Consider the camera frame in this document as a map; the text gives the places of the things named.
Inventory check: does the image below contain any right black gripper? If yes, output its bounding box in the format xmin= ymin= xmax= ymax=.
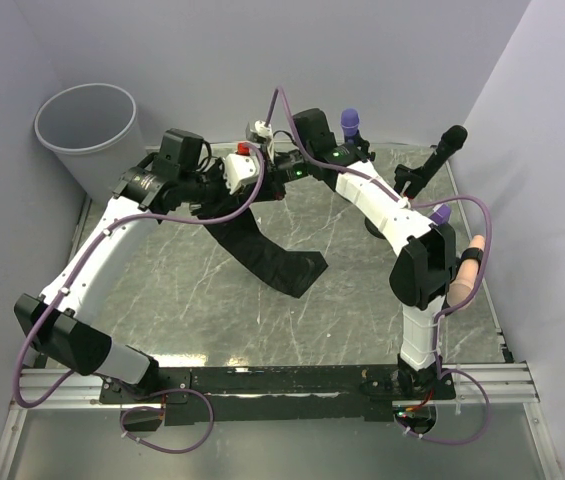
xmin=240 ymin=145 xmax=314 ymax=204

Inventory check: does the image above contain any black trash bag roll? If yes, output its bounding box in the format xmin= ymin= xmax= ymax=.
xmin=205 ymin=208 xmax=328 ymax=298

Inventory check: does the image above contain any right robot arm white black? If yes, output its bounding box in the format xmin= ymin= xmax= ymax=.
xmin=286 ymin=108 xmax=457 ymax=399

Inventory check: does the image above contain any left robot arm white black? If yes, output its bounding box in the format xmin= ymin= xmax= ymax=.
xmin=13 ymin=129 xmax=233 ymax=408

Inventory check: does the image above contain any grey plastic trash bin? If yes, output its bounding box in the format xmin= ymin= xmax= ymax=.
xmin=34 ymin=83 xmax=147 ymax=205

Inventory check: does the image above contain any purple microphone on stand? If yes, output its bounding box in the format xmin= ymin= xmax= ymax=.
xmin=340 ymin=108 xmax=375 ymax=161

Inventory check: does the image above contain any purple box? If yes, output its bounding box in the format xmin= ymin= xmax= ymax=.
xmin=428 ymin=203 xmax=452 ymax=225

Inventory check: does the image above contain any black microphone on stand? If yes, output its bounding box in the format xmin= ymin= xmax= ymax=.
xmin=394 ymin=125 xmax=468 ymax=199

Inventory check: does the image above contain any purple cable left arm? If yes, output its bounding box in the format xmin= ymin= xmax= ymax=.
xmin=14 ymin=147 xmax=266 ymax=455

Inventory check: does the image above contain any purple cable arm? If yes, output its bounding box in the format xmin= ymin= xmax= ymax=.
xmin=266 ymin=85 xmax=494 ymax=445
xmin=14 ymin=147 xmax=266 ymax=455

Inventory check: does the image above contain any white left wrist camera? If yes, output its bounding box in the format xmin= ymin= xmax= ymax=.
xmin=222 ymin=142 xmax=266 ymax=195

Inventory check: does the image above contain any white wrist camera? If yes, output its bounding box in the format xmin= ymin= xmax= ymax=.
xmin=245 ymin=120 xmax=275 ymax=161
xmin=222 ymin=142 xmax=266 ymax=195

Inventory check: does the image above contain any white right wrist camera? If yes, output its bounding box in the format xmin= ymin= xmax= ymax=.
xmin=245 ymin=120 xmax=275 ymax=161

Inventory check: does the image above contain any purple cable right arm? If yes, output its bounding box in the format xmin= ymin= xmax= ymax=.
xmin=266 ymin=85 xmax=494 ymax=445

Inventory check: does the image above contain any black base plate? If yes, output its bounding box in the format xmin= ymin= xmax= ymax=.
xmin=99 ymin=364 xmax=456 ymax=426

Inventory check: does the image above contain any aluminium rail frame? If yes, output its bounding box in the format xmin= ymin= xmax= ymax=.
xmin=0 ymin=363 xmax=562 ymax=479

